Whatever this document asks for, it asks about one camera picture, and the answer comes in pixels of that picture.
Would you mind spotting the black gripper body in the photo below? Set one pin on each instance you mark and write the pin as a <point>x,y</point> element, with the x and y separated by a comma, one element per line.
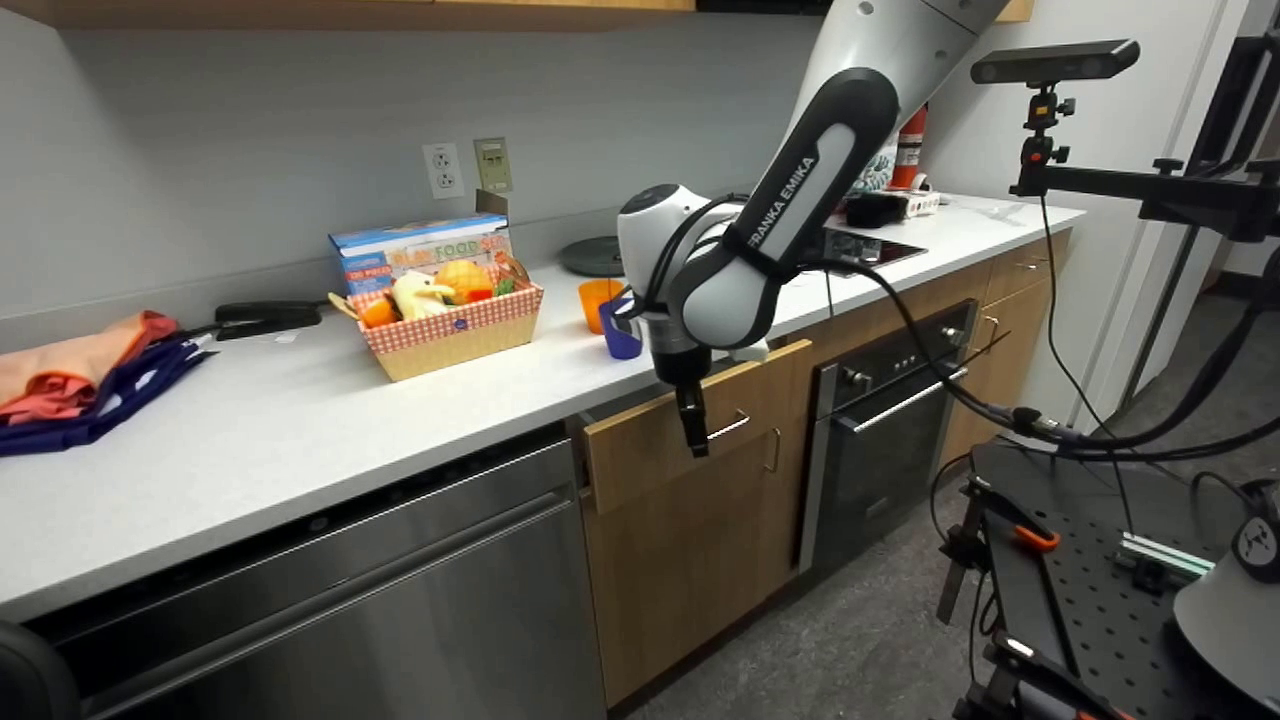
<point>683,360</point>

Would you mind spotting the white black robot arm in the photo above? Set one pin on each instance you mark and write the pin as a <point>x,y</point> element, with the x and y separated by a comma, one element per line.
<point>803,186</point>

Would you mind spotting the stainless steel dishwasher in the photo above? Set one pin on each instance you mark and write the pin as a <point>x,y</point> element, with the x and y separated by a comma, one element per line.
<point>373,615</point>

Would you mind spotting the blue plastic cup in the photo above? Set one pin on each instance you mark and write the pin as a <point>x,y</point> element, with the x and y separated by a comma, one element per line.
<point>617,341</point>

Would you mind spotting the orange plastic cup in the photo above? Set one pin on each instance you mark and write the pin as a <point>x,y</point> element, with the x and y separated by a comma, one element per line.
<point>592,303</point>

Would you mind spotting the black round plate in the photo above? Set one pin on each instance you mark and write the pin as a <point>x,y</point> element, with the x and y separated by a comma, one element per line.
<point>587,257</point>

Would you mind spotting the wooden cabinet door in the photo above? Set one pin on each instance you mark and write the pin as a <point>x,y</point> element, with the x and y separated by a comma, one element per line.
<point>683,573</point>

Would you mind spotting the black built-in oven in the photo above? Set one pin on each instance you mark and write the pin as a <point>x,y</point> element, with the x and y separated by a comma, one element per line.
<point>881,455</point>

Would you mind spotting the green toy vegetable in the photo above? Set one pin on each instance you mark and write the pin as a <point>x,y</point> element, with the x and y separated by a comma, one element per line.
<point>507,279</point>

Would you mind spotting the black cooktop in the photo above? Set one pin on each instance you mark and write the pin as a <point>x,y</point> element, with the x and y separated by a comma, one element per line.
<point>875,251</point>

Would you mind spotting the wicker basket with items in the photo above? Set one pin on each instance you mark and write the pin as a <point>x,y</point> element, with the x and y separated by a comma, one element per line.
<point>454,339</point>

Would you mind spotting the yellow toy corn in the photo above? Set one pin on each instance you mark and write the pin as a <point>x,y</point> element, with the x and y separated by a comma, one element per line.
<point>466,279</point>

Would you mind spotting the small black container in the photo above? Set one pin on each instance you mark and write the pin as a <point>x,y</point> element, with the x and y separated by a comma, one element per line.
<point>875,210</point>

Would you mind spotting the white yellow toy food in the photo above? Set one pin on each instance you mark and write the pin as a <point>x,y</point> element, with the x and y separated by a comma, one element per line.
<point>421,295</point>

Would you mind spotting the blue toy food box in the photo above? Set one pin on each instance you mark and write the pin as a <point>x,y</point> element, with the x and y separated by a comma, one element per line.
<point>402,247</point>

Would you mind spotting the orange toy fruit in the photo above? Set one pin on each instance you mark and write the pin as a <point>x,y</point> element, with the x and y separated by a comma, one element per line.
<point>378,310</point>

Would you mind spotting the red fire extinguisher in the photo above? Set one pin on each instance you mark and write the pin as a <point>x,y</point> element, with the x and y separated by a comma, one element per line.
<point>909,151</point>

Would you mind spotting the wooden base cabinet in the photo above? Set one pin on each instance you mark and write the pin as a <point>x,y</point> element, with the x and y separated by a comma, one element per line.
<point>1012,334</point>

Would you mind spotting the black stapler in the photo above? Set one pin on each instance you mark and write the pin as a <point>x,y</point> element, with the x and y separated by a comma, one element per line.
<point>265,319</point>

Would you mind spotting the black clamp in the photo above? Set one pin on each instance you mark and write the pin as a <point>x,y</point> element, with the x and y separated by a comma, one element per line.
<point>1027,683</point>

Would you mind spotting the black perforated robot cart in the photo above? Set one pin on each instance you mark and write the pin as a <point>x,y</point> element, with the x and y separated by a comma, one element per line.
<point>1092,615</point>

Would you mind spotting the teal bar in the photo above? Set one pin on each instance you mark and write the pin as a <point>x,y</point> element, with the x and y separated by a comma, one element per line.
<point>1167,555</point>

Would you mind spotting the blue cloth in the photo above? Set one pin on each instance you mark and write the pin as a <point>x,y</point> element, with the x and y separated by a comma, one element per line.
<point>123,402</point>

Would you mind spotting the black round device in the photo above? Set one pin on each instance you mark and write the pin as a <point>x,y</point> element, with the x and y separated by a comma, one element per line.
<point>1257,538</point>

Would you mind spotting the grey round disc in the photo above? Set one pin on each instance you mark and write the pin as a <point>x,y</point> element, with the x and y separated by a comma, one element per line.
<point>1233,635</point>

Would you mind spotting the peach orange cloth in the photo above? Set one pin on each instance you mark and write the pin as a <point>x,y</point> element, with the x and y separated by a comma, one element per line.
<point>74,352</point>

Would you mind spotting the red cloth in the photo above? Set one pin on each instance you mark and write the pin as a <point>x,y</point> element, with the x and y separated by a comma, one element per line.
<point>40,402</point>

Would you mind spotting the olive wall switch plate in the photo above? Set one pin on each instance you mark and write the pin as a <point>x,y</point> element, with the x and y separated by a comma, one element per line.
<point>488,161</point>

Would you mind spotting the white wall outlet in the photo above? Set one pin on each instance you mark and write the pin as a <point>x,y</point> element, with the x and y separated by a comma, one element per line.
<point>441,170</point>

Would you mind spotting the black stereo camera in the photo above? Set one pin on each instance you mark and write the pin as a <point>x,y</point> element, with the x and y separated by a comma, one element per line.
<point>1060,61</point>

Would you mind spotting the wooden wall cabinet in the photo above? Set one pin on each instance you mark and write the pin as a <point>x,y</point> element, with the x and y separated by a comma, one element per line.
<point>332,10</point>

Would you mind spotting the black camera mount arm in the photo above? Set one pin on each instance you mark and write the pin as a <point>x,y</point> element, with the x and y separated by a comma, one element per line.
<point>1172,196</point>

